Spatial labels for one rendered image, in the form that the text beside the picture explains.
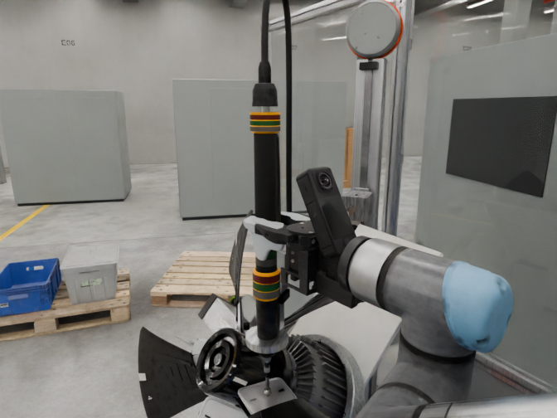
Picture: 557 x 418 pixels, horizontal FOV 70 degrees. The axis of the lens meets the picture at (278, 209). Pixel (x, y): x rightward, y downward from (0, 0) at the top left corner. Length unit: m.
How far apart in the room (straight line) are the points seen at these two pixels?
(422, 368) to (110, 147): 7.43
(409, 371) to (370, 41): 0.98
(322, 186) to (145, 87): 12.28
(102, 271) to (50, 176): 4.66
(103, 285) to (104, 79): 9.81
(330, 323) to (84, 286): 2.78
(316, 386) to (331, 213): 0.43
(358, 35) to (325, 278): 0.87
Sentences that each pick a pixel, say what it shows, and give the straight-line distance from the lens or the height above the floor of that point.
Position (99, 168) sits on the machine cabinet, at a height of 0.62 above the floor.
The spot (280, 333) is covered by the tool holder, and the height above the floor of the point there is 1.31.
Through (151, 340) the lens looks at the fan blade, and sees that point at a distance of 1.03.
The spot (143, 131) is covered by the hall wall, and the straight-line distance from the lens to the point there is 12.74.
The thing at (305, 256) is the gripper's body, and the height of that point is 1.48.
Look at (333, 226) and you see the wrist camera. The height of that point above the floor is 1.53.
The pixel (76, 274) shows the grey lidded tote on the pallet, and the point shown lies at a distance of 3.52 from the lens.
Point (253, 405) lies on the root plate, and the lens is 0.73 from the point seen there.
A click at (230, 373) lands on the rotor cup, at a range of 0.74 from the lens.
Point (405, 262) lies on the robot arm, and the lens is 0.44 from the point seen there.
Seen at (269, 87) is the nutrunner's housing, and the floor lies 1.69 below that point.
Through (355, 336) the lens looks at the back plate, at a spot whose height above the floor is 1.17.
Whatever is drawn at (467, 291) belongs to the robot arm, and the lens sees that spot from 0.41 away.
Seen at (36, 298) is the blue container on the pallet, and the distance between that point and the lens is 3.63.
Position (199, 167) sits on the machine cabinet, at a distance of 6.07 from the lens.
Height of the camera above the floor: 1.67
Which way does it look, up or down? 14 degrees down
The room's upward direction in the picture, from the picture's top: straight up
